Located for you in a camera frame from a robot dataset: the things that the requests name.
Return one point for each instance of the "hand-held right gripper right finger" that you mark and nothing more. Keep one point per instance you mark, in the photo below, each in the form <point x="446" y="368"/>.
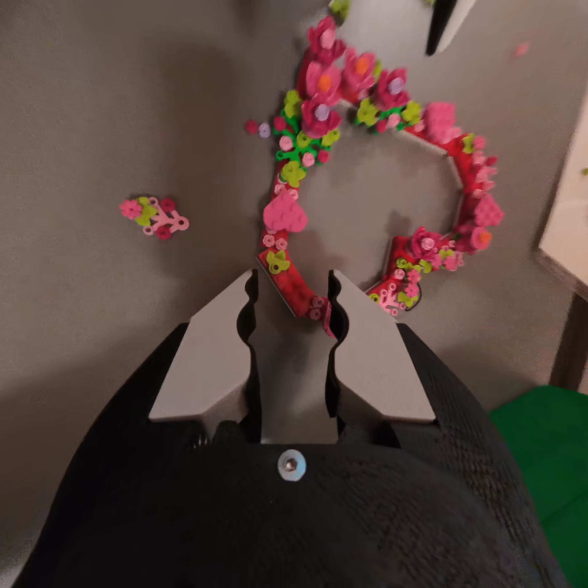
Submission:
<point x="381" y="367"/>

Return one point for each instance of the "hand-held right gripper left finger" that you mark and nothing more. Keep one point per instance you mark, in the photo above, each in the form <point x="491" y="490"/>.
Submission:
<point x="206" y="367"/>

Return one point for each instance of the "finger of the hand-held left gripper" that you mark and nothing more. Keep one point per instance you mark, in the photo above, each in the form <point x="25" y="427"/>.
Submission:
<point x="459" y="13"/>

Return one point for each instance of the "red lego heart wreath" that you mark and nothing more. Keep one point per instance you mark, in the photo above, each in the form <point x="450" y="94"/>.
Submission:
<point x="285" y="216"/>

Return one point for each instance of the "small pink lego piece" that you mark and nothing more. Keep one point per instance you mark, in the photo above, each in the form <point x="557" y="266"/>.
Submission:
<point x="521" y="48"/>

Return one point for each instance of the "lime green lego piece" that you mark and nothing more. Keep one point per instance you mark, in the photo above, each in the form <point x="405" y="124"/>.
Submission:
<point x="340" y="8"/>

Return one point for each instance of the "pink lego flower sprig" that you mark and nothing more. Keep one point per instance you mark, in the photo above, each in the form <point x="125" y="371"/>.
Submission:
<point x="156" y="218"/>

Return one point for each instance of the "lavender round lego stud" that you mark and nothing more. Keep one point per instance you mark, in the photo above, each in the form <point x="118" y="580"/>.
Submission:
<point x="264" y="130"/>

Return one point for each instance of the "magenta round lego stud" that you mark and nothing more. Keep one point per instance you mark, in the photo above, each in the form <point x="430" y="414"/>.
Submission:
<point x="251" y="127"/>

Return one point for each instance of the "green plastic bin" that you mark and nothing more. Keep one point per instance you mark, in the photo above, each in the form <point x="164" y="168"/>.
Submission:
<point x="542" y="459"/>

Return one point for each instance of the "white instruction booklet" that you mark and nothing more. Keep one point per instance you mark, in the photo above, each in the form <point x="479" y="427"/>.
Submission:
<point x="569" y="220"/>

